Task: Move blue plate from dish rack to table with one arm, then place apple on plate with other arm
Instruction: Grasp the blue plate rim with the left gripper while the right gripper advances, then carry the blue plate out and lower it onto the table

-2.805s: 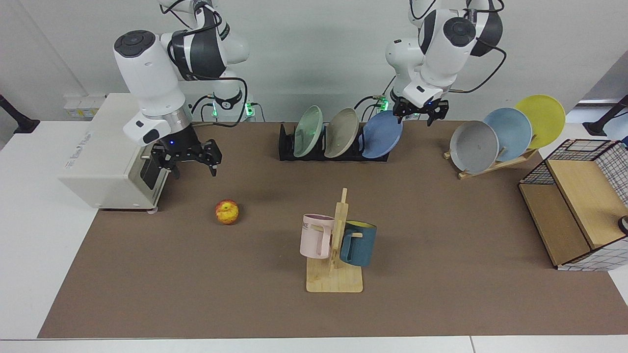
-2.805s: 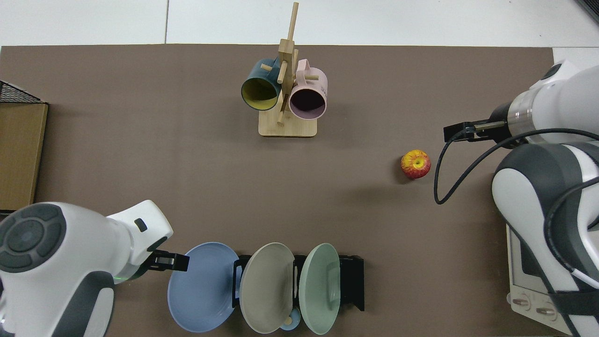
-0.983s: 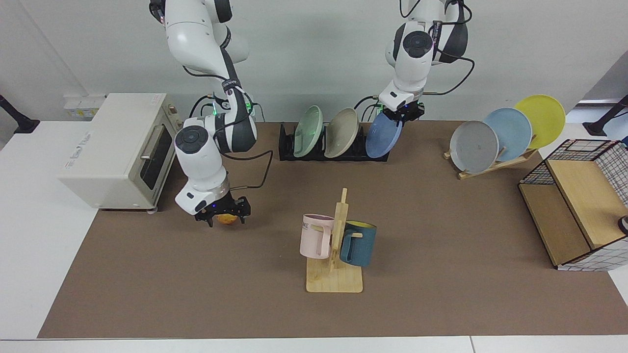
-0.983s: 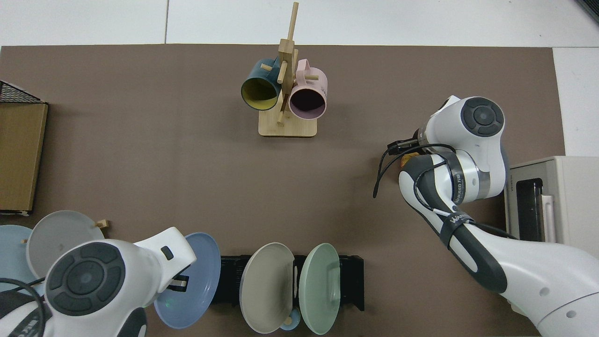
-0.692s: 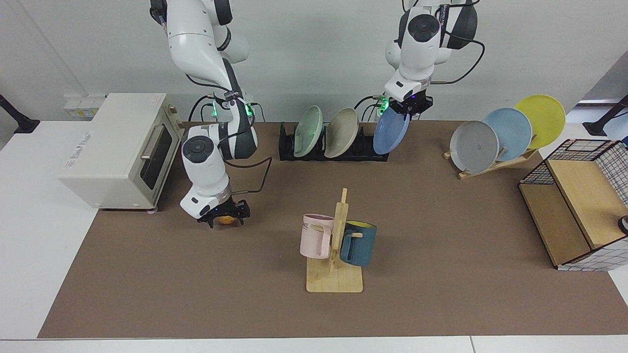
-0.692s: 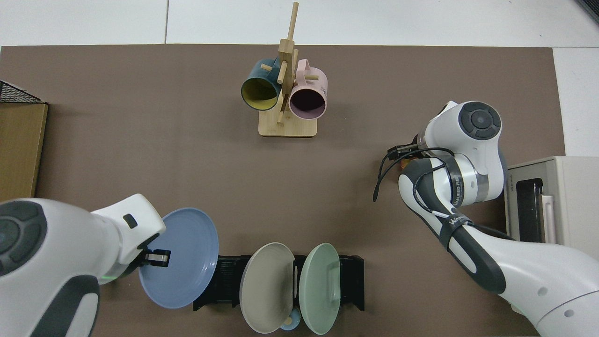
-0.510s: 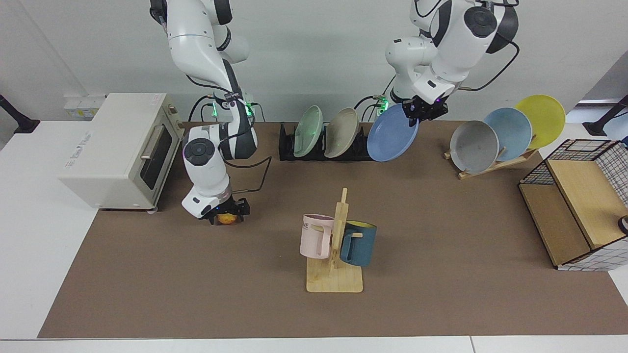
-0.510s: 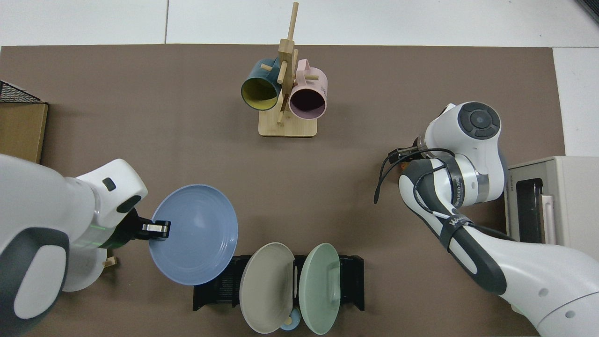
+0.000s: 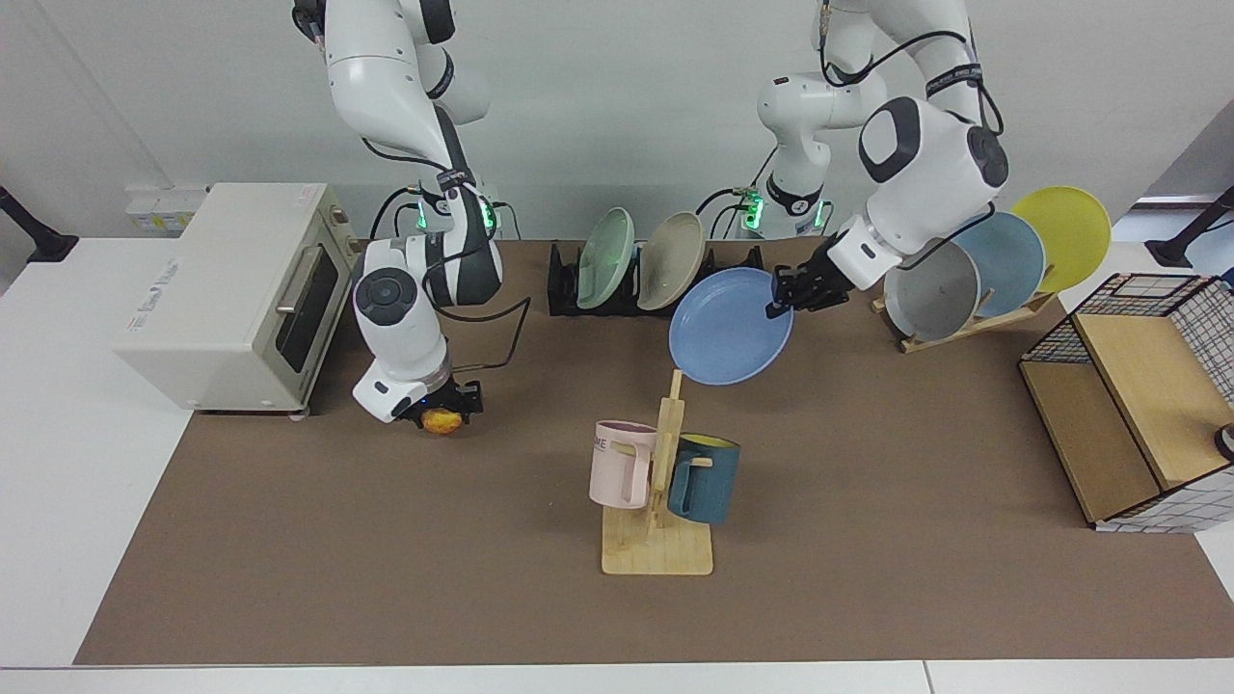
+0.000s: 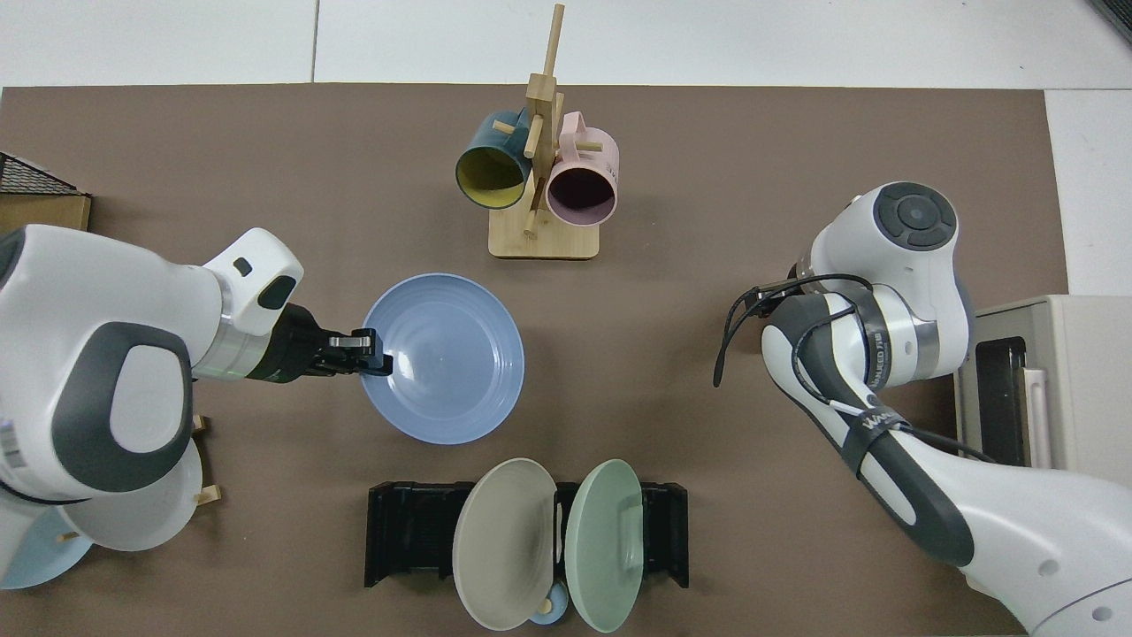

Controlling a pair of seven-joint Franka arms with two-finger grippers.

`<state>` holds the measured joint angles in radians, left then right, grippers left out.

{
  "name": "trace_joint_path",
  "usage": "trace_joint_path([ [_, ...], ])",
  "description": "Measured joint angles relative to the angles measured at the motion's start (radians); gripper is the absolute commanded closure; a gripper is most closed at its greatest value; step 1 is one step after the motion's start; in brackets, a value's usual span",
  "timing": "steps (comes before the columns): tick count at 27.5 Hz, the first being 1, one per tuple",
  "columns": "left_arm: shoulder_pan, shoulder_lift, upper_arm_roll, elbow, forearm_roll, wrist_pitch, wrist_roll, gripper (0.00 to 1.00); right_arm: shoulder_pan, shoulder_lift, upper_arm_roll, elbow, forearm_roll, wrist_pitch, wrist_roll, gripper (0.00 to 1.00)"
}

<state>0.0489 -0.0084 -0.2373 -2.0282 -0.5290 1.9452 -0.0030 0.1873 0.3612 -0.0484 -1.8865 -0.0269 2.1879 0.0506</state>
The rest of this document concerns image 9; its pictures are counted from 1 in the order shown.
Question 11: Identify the wire basket with wooden floor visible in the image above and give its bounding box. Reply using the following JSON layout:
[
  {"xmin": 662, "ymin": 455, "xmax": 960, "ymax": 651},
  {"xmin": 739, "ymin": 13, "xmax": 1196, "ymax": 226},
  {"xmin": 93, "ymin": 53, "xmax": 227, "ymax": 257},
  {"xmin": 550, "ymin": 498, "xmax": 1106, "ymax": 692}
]
[{"xmin": 1019, "ymin": 273, "xmax": 1234, "ymax": 534}]

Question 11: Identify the wooden cup stand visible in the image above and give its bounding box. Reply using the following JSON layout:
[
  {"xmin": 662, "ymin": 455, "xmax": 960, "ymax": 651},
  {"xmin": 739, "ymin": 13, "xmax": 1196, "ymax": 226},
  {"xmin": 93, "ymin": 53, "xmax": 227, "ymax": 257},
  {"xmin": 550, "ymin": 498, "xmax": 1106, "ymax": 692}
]
[{"xmin": 602, "ymin": 369, "xmax": 715, "ymax": 576}]

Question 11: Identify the black stand foot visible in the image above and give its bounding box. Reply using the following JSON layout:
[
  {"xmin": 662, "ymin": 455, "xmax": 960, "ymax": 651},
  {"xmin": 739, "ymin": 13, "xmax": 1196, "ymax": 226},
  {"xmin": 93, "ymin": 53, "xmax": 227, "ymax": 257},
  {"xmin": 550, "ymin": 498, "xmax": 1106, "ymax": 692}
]
[
  {"xmin": 1145, "ymin": 186, "xmax": 1234, "ymax": 269},
  {"xmin": 0, "ymin": 185, "xmax": 80, "ymax": 263}
]

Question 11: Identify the brown table cloth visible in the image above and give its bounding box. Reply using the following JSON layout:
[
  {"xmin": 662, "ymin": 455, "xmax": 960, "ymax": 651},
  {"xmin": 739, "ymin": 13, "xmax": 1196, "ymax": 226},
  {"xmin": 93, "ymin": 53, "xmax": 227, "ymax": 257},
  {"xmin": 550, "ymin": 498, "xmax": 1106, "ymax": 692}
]
[{"xmin": 74, "ymin": 238, "xmax": 1234, "ymax": 666}]

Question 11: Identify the light blue plate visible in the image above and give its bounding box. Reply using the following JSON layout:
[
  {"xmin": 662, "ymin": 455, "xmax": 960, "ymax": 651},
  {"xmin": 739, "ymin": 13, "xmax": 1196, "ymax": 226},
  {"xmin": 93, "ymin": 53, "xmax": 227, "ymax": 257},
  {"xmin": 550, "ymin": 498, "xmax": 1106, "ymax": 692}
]
[{"xmin": 950, "ymin": 211, "xmax": 1047, "ymax": 319}]

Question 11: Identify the teal mug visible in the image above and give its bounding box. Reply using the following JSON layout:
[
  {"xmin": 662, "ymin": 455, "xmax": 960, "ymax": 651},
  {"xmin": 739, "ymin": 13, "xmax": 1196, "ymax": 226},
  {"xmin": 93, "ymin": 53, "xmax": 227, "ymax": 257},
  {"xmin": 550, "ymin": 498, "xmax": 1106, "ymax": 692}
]
[{"xmin": 666, "ymin": 434, "xmax": 741, "ymax": 526}]

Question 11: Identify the wooden plate rack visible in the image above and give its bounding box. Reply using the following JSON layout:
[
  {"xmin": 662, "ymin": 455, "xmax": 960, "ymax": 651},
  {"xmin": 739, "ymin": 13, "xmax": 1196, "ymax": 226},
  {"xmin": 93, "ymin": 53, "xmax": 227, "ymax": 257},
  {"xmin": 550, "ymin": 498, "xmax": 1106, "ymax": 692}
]
[{"xmin": 871, "ymin": 289, "xmax": 1058, "ymax": 355}]

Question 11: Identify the green plate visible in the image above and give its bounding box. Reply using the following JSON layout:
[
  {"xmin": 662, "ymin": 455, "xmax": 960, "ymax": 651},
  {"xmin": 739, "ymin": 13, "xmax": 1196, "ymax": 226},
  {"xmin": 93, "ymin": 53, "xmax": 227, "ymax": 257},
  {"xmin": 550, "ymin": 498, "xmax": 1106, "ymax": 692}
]
[{"xmin": 576, "ymin": 206, "xmax": 637, "ymax": 311}]

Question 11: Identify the grey plate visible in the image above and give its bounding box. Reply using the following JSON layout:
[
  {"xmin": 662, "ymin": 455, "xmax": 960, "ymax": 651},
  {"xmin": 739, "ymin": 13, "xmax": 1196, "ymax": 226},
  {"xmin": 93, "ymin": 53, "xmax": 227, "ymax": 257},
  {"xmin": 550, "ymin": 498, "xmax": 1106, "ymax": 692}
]
[{"xmin": 883, "ymin": 238, "xmax": 982, "ymax": 343}]

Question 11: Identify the pink mug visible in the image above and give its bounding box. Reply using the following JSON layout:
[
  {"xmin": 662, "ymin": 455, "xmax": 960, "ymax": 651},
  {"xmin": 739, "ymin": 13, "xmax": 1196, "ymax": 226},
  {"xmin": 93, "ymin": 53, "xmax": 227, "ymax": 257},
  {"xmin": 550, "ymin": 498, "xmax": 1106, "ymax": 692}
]
[{"xmin": 589, "ymin": 420, "xmax": 659, "ymax": 510}]

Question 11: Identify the black dish rack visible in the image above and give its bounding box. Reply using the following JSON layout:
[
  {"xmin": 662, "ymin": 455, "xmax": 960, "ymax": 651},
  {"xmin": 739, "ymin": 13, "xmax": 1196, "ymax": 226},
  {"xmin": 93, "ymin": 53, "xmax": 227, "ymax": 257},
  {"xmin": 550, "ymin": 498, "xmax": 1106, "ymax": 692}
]
[{"xmin": 548, "ymin": 241, "xmax": 768, "ymax": 320}]

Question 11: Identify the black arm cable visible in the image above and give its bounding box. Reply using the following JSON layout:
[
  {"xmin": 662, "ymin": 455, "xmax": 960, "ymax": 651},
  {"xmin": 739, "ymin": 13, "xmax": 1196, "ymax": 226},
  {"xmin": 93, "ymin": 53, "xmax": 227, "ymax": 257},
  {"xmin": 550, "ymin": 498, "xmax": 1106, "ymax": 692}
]
[
  {"xmin": 424, "ymin": 296, "xmax": 534, "ymax": 375},
  {"xmin": 818, "ymin": 0, "xmax": 1006, "ymax": 276}
]

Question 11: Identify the pale toaster oven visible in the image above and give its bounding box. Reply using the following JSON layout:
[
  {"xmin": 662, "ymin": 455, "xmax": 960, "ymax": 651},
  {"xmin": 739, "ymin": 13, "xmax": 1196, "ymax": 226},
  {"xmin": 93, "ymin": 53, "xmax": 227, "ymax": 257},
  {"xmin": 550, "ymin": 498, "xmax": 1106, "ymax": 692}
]
[{"xmin": 112, "ymin": 182, "xmax": 364, "ymax": 418}]

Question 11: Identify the beige plate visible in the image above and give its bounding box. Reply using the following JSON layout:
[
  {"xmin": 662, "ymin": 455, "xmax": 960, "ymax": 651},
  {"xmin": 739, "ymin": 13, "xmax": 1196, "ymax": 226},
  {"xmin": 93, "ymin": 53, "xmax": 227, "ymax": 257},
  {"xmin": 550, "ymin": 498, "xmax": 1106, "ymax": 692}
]
[{"xmin": 636, "ymin": 211, "xmax": 708, "ymax": 312}]

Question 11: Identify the yellow plate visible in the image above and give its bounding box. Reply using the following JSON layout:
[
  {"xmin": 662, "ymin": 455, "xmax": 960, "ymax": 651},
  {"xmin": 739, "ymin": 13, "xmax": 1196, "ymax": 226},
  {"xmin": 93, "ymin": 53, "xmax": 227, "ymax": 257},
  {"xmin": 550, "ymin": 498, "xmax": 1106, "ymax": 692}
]
[{"xmin": 1010, "ymin": 186, "xmax": 1113, "ymax": 294}]

